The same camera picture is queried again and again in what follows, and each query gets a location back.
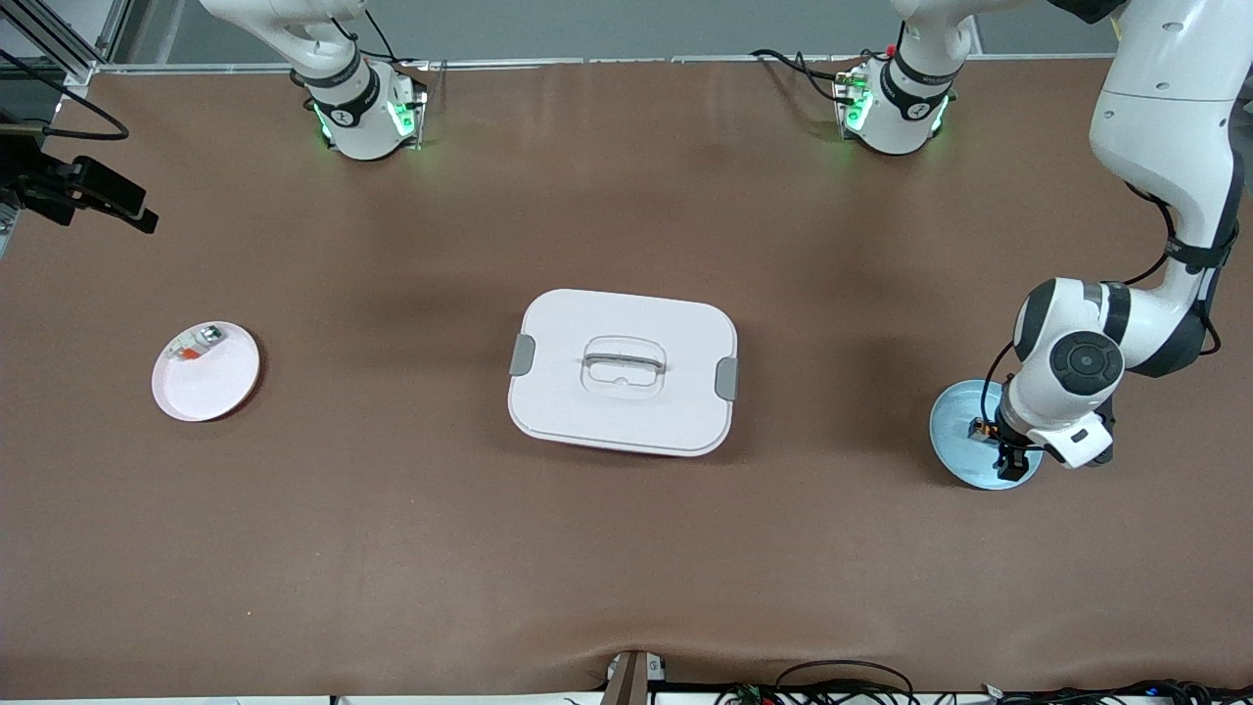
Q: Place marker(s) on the aluminium frame profile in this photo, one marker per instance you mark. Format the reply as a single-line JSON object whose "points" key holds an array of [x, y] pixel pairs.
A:
{"points": [[49, 39]]}

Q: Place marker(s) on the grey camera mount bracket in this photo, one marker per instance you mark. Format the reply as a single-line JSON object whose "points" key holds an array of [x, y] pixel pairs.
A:
{"points": [[631, 681]]}

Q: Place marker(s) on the metal table edge rail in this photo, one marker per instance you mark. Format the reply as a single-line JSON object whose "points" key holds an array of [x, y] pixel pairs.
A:
{"points": [[636, 61]]}

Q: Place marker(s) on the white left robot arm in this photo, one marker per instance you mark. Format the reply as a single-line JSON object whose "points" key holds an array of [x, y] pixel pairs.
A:
{"points": [[1165, 98]]}

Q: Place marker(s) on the white lidded box grey clips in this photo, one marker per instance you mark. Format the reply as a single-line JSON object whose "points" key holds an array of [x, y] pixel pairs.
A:
{"points": [[675, 333]]}

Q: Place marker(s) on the light blue round plate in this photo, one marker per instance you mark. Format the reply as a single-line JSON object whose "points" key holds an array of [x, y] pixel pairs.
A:
{"points": [[954, 441]]}

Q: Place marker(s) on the orange black push button switch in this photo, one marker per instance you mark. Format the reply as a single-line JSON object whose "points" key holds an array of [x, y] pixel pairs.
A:
{"points": [[982, 428]]}

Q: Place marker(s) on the white round plate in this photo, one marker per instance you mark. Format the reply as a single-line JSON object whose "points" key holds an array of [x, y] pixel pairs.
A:
{"points": [[220, 387]]}

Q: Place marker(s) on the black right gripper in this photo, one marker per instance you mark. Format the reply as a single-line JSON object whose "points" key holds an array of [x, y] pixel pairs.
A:
{"points": [[49, 186]]}

